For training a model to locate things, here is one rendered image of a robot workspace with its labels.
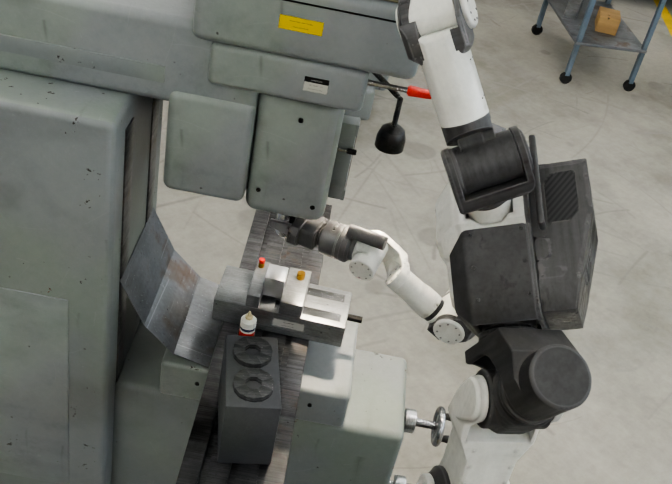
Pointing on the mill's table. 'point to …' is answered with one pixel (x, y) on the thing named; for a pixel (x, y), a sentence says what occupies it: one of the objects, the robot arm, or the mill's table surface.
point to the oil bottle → (247, 325)
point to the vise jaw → (294, 293)
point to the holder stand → (248, 400)
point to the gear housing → (287, 77)
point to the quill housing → (293, 156)
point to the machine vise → (249, 297)
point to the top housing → (307, 21)
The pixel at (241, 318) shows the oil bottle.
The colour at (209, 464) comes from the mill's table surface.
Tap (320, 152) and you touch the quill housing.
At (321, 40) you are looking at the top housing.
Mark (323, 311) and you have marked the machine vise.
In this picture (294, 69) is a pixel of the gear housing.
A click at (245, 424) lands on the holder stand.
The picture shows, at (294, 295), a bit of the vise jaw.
